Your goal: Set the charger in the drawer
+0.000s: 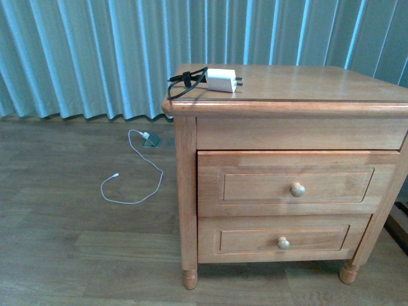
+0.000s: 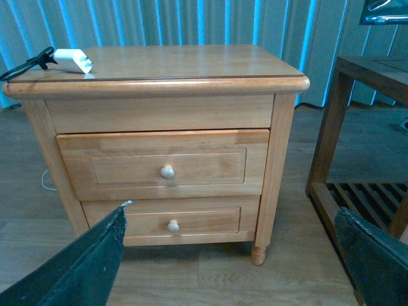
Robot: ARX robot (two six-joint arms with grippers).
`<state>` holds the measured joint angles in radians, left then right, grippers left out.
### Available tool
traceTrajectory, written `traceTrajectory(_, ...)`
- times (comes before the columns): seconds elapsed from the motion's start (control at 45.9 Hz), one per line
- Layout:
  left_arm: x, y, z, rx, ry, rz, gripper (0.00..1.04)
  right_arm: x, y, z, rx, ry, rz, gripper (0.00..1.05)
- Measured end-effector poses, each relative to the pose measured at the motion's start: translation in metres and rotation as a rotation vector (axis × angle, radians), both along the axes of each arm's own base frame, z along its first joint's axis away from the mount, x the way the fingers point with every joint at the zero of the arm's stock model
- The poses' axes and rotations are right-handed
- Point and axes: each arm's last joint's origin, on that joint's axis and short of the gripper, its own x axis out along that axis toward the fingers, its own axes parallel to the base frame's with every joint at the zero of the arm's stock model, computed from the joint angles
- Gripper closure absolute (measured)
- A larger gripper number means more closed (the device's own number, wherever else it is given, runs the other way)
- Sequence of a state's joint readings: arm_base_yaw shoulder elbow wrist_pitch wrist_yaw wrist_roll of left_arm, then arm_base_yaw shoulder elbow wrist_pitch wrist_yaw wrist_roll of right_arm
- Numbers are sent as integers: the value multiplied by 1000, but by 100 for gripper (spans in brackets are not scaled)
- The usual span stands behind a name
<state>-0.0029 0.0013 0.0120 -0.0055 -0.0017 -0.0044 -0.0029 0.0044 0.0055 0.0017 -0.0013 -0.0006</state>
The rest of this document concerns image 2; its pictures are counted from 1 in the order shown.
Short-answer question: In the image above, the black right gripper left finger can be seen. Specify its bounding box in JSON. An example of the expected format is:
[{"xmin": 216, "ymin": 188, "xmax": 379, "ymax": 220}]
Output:
[{"xmin": 1, "ymin": 201, "xmax": 131, "ymax": 305}]

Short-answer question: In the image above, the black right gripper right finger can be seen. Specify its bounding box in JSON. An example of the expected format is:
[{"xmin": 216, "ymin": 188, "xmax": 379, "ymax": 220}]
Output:
[{"xmin": 335, "ymin": 207, "xmax": 407, "ymax": 305}]

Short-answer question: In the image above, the wooden drawer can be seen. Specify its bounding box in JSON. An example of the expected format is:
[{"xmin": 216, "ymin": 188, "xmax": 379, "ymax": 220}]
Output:
[
  {"xmin": 57, "ymin": 129, "xmax": 269, "ymax": 201},
  {"xmin": 81, "ymin": 194, "xmax": 261, "ymax": 247}
]

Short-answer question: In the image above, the white charger with black cable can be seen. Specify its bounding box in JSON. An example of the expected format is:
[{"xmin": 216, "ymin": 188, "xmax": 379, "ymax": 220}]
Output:
[{"xmin": 1, "ymin": 47, "xmax": 94, "ymax": 82}]

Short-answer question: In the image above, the light wooden nightstand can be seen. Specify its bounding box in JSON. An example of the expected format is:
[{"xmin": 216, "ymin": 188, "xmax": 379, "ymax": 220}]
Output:
[{"xmin": 3, "ymin": 45, "xmax": 310, "ymax": 265}]

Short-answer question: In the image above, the dark wooden side table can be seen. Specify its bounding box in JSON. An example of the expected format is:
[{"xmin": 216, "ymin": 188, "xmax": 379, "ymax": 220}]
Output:
[{"xmin": 305, "ymin": 55, "xmax": 408, "ymax": 249}]

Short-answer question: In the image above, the light blue curtain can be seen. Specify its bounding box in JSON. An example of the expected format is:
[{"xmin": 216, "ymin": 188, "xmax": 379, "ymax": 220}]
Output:
[{"xmin": 1, "ymin": 0, "xmax": 407, "ymax": 106}]

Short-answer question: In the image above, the dark object top right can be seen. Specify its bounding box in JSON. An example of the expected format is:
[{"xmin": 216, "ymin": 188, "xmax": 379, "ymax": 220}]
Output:
[{"xmin": 359, "ymin": 0, "xmax": 407, "ymax": 25}]

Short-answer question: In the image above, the white cable on floor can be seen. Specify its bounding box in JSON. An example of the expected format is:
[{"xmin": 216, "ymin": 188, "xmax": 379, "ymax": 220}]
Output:
[{"xmin": 41, "ymin": 168, "xmax": 57, "ymax": 192}]

